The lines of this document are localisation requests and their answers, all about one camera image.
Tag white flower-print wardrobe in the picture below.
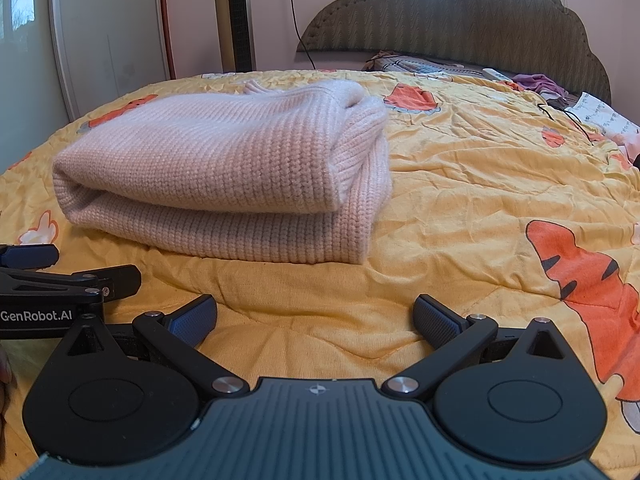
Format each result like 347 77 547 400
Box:
0 0 174 171

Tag black power cable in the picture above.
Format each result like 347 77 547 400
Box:
287 0 317 70

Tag pink cloth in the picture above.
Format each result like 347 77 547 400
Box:
612 127 640 161

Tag white patterned pillow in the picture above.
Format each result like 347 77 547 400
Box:
565 91 636 136

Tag gold tower fan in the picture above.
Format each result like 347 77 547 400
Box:
212 0 257 74

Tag purple cloth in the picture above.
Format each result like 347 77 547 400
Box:
512 73 569 99

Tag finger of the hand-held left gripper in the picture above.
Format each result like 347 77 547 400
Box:
0 264 142 306
0 243 60 271

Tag thin black cable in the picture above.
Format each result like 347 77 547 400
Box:
537 102 596 146

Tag pink knit sweater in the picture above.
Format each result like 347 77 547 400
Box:
51 79 393 266

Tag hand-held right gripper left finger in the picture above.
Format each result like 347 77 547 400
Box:
59 294 251 399

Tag person's left hand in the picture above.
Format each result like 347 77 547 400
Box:
0 349 16 391

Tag yellow printed blanket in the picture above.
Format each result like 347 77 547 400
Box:
0 69 640 476

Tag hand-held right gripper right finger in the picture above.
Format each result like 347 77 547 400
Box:
381 294 583 399

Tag grey quilted headboard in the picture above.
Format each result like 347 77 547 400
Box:
296 0 613 104

